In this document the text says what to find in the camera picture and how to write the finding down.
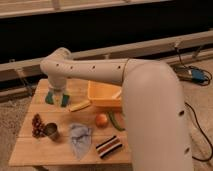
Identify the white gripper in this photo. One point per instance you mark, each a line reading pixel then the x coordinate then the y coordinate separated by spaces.
pixel 57 84

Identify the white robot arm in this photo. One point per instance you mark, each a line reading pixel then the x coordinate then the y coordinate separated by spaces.
pixel 152 102

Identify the green plastic cup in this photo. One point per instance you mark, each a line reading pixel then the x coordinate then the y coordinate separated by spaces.
pixel 57 98

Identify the metal cup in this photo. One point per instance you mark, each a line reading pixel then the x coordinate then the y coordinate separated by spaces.
pixel 51 131

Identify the yellow banana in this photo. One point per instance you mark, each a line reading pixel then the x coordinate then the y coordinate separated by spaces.
pixel 80 106

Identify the purple grapes bunch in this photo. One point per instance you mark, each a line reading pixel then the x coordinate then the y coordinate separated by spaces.
pixel 38 127

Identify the wooden table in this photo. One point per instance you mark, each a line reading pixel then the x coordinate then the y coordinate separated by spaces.
pixel 29 151

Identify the blue grey cloth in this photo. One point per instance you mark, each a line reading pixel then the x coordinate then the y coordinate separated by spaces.
pixel 80 138

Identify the orange plastic bin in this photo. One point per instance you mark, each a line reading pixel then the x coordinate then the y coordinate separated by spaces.
pixel 104 95

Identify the red apple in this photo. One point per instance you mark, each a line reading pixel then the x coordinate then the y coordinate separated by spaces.
pixel 101 120

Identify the green chili pepper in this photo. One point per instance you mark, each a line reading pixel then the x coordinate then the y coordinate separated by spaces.
pixel 114 122

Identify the blue power device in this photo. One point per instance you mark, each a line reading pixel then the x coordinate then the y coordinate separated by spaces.
pixel 192 74

